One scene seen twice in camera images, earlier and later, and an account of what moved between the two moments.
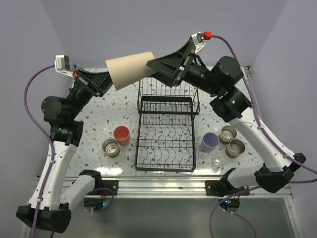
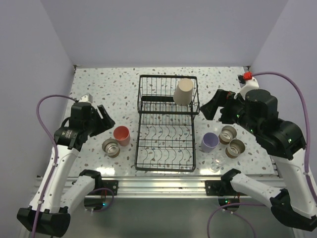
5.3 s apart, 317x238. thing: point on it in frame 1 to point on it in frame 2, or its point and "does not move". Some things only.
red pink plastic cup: (122, 134) does not move
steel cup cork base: (111, 148) does not move
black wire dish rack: (165, 136) does not move
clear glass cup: (217, 162) does not move
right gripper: (171, 64) to (210, 109)
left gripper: (97, 82) to (105, 123)
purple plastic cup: (209, 141) does not move
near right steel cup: (235, 148) does not move
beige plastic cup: (127, 70) to (183, 94)
